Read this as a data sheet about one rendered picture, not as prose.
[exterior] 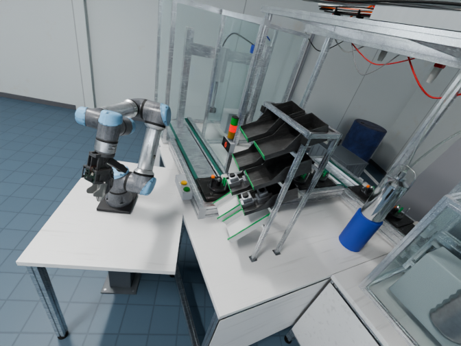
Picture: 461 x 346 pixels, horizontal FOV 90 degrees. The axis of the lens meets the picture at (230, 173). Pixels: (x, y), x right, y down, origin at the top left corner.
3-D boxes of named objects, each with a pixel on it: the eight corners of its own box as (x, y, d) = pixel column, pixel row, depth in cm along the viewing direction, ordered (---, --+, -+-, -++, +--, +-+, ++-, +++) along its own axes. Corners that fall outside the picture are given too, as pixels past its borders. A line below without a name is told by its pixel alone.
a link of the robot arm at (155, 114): (130, 189, 141) (150, 101, 137) (154, 195, 142) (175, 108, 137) (121, 192, 129) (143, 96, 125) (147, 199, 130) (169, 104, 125)
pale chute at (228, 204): (221, 222, 132) (217, 218, 130) (217, 206, 143) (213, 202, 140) (262, 196, 128) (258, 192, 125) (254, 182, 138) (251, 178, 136)
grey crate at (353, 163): (338, 180, 286) (347, 165, 273) (306, 154, 330) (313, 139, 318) (359, 178, 305) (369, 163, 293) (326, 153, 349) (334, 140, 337)
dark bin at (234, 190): (232, 195, 122) (229, 185, 118) (226, 180, 133) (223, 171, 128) (281, 179, 124) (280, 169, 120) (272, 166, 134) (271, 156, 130)
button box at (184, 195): (182, 200, 153) (182, 193, 149) (174, 181, 167) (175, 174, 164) (191, 199, 156) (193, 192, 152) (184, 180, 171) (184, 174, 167)
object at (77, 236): (17, 265, 104) (15, 261, 102) (97, 160, 178) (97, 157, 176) (174, 274, 117) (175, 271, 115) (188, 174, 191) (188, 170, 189)
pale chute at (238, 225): (231, 243, 122) (227, 239, 119) (226, 224, 132) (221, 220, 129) (277, 215, 117) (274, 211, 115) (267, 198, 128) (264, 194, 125)
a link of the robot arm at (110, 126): (128, 115, 89) (117, 114, 81) (123, 143, 92) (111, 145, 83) (108, 109, 89) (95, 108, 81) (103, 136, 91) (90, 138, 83)
